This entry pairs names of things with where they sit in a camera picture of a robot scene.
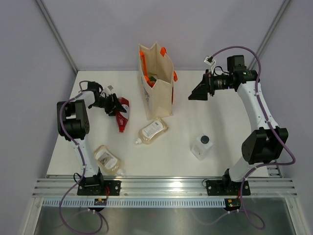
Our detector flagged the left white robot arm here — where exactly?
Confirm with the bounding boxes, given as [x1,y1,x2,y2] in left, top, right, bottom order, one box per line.
[57,81,127,195]

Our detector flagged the square bottle black cap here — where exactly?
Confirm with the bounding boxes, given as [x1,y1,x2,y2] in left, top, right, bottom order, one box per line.
[191,133,213,161]

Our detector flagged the clear Malory soap bottle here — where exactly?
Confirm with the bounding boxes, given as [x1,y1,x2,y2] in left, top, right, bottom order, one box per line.
[94,145,125,176]

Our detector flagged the white slotted cable duct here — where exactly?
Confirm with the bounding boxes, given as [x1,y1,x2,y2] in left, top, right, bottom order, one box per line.
[43,198,232,209]

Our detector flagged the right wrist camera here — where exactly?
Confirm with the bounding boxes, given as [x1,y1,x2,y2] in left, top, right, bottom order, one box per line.
[204,56,216,71]

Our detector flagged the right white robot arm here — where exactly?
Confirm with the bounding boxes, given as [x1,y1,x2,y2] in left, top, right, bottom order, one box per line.
[188,55,289,194]

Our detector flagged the right frame post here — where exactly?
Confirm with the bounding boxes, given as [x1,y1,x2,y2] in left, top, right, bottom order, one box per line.
[255,0,293,59]

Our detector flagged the clear soap bottle white label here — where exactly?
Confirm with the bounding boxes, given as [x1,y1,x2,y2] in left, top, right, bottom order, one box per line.
[135,117,168,144]

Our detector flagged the red Fairy dish soap bottle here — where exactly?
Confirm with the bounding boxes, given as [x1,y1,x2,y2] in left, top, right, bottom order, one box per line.
[115,97,130,133]

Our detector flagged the aluminium front rail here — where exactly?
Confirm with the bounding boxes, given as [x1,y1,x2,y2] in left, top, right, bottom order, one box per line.
[32,177,297,198]

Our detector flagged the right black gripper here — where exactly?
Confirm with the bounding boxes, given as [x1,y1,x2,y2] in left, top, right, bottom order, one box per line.
[189,70,233,101]

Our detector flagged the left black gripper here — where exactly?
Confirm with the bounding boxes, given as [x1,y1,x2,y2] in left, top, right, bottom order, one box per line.
[89,94,126,116]

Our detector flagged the left frame post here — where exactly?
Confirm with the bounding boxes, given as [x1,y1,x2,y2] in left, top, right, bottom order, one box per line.
[34,0,78,74]

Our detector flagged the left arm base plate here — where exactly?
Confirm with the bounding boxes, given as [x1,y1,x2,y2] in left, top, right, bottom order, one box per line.
[77,175,121,196]

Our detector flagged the right aluminium side rail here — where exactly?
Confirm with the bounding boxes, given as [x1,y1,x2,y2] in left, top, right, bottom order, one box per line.
[241,70,283,178]

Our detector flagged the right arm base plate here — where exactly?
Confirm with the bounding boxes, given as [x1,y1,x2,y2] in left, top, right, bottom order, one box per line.
[204,180,251,196]

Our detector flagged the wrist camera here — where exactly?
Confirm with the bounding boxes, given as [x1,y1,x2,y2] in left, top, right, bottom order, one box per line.
[204,56,216,71]
[101,85,113,97]

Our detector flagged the floral canvas tote bag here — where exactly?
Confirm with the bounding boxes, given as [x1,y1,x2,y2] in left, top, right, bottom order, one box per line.
[138,43,178,120]

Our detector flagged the frame post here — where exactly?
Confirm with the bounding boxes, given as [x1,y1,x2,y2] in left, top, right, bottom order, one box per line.
[255,0,293,59]
[34,0,78,74]

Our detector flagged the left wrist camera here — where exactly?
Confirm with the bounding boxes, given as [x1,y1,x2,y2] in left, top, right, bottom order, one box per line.
[101,85,113,97]

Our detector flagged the green dish soap bottle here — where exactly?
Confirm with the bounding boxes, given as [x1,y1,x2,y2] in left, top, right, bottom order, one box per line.
[145,76,156,87]

